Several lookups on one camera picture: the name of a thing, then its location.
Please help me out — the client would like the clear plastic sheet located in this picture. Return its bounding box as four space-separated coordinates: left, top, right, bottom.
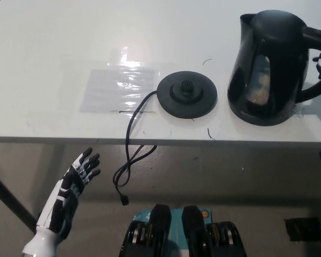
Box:
80 47 162 115

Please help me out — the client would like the round black kettle base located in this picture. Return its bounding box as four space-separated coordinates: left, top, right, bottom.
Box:
157 71 219 120

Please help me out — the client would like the black electric kettle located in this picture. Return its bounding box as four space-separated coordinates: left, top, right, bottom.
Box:
226 10 321 127

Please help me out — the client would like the black power cord with plug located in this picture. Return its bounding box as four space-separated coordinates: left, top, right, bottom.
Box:
113 90 159 206

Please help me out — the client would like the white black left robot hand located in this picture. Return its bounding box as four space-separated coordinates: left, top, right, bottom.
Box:
20 147 102 257

